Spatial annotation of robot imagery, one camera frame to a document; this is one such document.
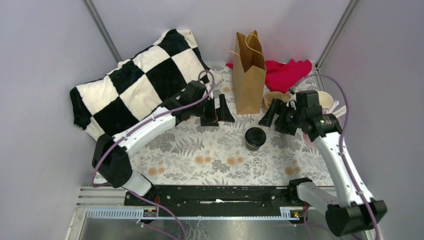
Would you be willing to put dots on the floral patterned table mat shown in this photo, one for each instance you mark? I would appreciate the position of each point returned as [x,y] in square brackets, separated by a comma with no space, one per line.
[191,154]

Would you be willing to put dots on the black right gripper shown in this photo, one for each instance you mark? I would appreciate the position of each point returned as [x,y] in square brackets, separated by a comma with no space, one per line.
[266,120]

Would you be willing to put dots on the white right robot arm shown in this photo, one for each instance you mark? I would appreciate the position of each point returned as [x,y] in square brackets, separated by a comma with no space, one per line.
[354,208]

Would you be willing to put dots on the black white checkered blanket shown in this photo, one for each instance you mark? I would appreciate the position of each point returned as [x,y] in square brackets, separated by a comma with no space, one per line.
[131,91]

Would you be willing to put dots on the brown paper bag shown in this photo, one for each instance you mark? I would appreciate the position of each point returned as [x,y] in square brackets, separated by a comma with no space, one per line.
[248,71]

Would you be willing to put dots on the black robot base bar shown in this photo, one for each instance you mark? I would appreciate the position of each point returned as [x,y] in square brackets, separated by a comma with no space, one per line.
[219,202]

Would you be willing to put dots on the black plastic cup lid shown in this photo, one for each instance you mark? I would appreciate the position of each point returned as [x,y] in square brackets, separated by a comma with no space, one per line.
[255,136]

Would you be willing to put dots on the pink straw holder cup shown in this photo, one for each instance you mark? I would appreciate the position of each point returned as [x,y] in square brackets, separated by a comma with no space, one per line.
[306,139]

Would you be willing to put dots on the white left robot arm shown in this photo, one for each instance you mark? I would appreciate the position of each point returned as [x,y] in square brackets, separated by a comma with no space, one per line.
[112,154]

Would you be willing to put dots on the black paper coffee cup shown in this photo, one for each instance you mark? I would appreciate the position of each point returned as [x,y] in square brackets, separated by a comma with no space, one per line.
[255,140]

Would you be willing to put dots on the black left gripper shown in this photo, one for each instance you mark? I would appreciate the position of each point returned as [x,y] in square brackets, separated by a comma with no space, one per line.
[223,113]

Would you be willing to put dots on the red cloth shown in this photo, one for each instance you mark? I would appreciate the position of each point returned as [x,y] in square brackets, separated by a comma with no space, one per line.
[282,76]

